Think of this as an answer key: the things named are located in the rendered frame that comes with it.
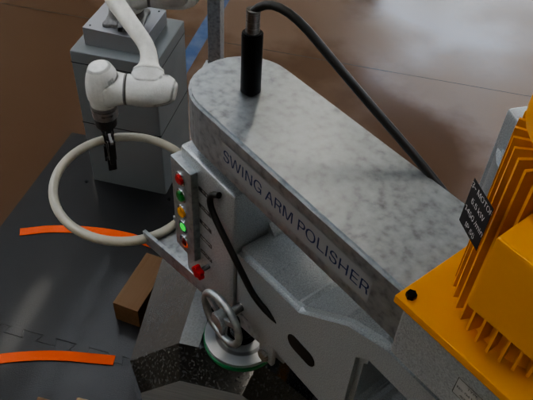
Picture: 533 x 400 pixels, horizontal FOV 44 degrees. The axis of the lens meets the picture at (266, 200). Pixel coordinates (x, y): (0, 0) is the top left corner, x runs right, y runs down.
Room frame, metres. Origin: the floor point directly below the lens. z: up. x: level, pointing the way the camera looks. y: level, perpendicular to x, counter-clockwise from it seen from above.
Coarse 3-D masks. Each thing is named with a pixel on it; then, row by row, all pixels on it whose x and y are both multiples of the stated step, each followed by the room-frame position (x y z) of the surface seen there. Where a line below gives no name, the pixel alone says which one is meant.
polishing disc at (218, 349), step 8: (208, 328) 1.06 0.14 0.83; (208, 336) 1.03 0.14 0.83; (216, 336) 1.03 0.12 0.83; (208, 344) 1.00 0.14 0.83; (216, 344) 1.00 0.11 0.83; (224, 344) 1.01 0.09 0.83; (248, 344) 1.01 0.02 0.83; (256, 344) 1.01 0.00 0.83; (216, 352) 0.98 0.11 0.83; (224, 352) 0.98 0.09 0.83; (232, 352) 0.98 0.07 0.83; (240, 352) 0.98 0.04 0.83; (248, 352) 0.98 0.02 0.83; (256, 352) 0.99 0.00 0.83; (224, 360) 0.96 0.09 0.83; (232, 360) 0.96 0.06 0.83; (240, 360) 0.96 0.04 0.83; (248, 360) 0.96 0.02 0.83; (256, 360) 0.96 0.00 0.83
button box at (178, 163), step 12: (180, 156) 1.04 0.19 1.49; (180, 168) 1.02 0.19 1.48; (192, 168) 1.01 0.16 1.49; (192, 180) 0.99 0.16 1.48; (192, 192) 0.99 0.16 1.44; (180, 204) 1.03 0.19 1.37; (192, 204) 0.99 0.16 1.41; (192, 216) 0.99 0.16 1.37; (180, 228) 1.03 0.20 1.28; (192, 228) 0.99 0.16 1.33; (180, 240) 1.03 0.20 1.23; (192, 240) 0.99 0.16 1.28; (192, 252) 0.99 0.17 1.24
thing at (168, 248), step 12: (156, 240) 1.28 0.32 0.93; (168, 240) 1.33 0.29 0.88; (156, 252) 1.28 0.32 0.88; (168, 252) 1.22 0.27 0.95; (180, 252) 1.27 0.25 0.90; (180, 264) 1.17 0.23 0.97; (192, 276) 1.13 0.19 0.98; (204, 288) 1.08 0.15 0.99; (240, 324) 0.95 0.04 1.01; (252, 336) 0.92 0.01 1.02; (264, 360) 0.82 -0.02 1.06
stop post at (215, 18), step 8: (208, 0) 3.49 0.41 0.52; (216, 0) 3.48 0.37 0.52; (208, 8) 3.49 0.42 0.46; (216, 8) 3.48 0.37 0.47; (208, 16) 3.49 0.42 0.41; (216, 16) 3.48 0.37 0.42; (208, 24) 3.49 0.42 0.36; (216, 24) 3.48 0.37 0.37; (208, 32) 3.49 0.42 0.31; (216, 32) 3.48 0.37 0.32; (208, 40) 3.50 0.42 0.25; (216, 40) 3.48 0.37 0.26; (208, 48) 3.50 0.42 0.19; (216, 48) 3.48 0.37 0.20; (216, 56) 3.48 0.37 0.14
